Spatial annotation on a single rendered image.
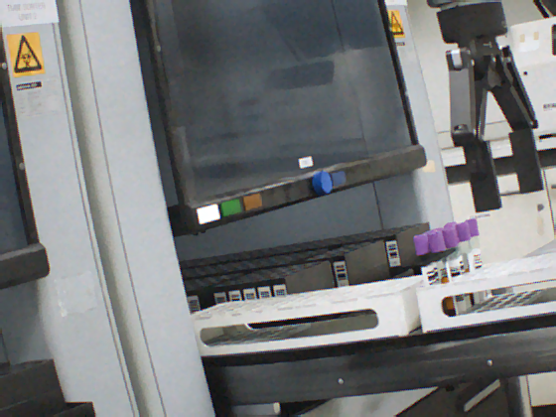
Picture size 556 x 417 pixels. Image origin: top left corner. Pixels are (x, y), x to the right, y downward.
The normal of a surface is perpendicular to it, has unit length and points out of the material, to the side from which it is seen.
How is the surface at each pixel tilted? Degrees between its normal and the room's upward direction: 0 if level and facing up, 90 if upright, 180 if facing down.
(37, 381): 90
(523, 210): 90
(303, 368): 90
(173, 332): 90
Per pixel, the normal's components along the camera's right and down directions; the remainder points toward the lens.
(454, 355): -0.52, 0.15
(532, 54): -0.58, -0.36
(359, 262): 0.82, -0.15
